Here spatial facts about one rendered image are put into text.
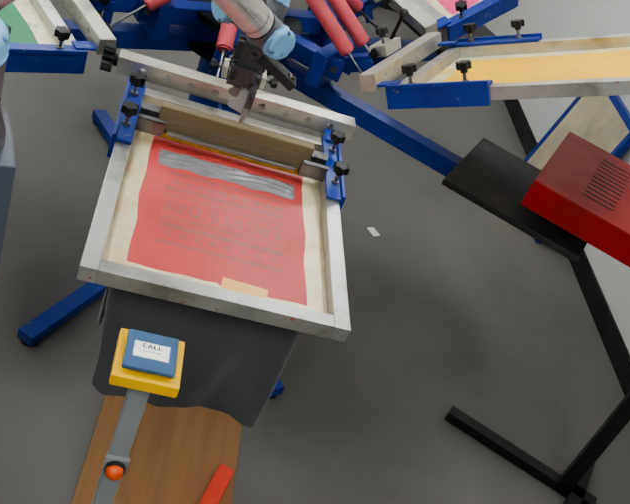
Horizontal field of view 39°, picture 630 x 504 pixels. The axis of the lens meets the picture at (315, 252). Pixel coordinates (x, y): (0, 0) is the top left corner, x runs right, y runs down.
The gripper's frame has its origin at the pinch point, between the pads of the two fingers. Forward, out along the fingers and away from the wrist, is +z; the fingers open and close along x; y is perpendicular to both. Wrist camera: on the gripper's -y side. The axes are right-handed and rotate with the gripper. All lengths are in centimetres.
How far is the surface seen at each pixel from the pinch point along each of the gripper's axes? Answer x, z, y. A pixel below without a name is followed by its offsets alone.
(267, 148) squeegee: 1.6, 7.0, -8.4
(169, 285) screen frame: 60, 10, 11
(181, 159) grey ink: 7.6, 13.4, 12.4
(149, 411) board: 8, 107, -1
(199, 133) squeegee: 1.6, 8.2, 9.5
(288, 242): 30.4, 13.8, -16.2
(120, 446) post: 80, 39, 12
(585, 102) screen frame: -208, 51, -193
